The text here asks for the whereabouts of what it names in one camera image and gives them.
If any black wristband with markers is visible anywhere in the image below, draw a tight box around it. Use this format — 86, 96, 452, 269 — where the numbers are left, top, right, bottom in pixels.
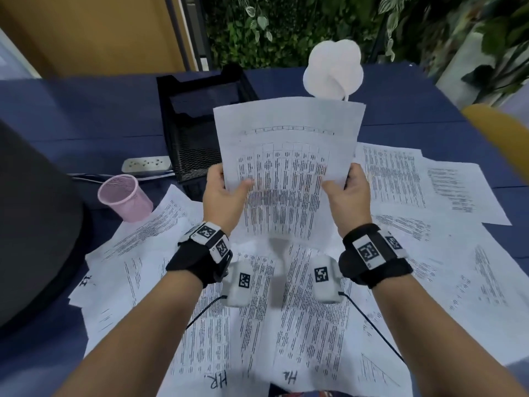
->
165, 221, 234, 289
338, 223, 414, 289

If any black right camera cable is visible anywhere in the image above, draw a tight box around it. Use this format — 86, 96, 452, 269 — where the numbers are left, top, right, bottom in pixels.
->
338, 291, 408, 364

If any person's left forearm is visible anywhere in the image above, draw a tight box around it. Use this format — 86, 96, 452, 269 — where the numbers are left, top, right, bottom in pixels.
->
53, 270, 206, 397

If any dark metal door frame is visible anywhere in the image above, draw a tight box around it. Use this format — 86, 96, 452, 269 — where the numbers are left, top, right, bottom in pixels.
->
165, 0, 214, 73

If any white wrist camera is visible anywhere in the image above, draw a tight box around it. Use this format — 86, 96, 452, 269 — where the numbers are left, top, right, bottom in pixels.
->
220, 260, 255, 307
310, 255, 344, 304

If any person's right forearm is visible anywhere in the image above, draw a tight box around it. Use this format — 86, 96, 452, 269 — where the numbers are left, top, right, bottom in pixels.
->
371, 270, 529, 397

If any person's left hand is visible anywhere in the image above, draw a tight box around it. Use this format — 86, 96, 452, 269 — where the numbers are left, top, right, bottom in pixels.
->
202, 163, 255, 236

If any pink mesh cup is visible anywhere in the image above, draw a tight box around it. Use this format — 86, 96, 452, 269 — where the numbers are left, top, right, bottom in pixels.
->
97, 174, 154, 223

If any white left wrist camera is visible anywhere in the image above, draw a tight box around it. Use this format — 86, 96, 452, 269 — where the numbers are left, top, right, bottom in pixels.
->
220, 260, 255, 307

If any green plant wall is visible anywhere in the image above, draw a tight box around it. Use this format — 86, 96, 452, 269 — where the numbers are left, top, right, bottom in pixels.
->
204, 0, 460, 71

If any black mesh tiered tray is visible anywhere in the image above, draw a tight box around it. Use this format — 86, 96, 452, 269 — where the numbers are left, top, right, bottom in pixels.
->
156, 63, 261, 201

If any person's patterned clothing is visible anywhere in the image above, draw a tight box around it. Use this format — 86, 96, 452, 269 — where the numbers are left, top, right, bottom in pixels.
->
268, 388, 331, 397

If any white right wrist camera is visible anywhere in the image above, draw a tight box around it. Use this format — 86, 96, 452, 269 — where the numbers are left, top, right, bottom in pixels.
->
310, 255, 344, 304

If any black right wristband with markers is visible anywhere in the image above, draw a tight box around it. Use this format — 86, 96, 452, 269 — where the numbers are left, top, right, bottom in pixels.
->
338, 223, 414, 289

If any black left wristband with markers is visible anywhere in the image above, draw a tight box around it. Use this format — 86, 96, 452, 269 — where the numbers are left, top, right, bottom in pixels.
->
165, 221, 234, 289

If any person's right hand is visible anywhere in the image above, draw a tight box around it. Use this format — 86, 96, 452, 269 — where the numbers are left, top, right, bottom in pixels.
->
321, 162, 373, 238

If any power strip cable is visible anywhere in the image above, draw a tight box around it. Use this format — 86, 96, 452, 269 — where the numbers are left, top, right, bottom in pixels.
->
68, 171, 176, 183

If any white power strip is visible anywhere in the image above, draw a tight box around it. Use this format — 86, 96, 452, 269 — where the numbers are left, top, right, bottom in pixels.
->
121, 155, 172, 175

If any pile of printed papers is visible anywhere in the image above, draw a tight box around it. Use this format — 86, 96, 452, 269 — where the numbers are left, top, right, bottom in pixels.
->
68, 141, 529, 397

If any black left camera cable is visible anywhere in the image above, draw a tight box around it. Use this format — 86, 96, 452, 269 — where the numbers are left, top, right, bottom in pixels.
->
186, 295, 226, 329

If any white column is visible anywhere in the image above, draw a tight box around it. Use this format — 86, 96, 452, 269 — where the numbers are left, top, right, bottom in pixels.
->
434, 24, 529, 108

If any large black chair back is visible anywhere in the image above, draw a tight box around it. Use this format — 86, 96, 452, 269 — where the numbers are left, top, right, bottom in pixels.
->
0, 119, 90, 337

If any printed paper sheet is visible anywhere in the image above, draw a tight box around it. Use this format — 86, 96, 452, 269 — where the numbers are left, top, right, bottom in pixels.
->
213, 96, 366, 249

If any white flower-shaped desk lamp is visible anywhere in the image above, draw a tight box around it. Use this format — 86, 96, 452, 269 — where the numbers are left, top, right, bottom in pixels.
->
302, 39, 365, 104

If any black camera cable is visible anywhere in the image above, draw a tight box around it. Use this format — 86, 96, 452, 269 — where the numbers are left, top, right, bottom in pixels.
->
338, 291, 408, 364
186, 295, 226, 329

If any dark green potted plant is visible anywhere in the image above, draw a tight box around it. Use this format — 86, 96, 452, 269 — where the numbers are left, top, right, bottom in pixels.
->
461, 0, 529, 106

